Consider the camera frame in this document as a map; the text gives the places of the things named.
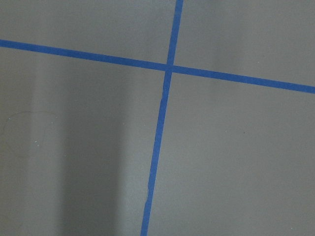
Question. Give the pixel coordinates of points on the crossing blue tape line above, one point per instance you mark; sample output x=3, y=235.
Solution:
x=156, y=66

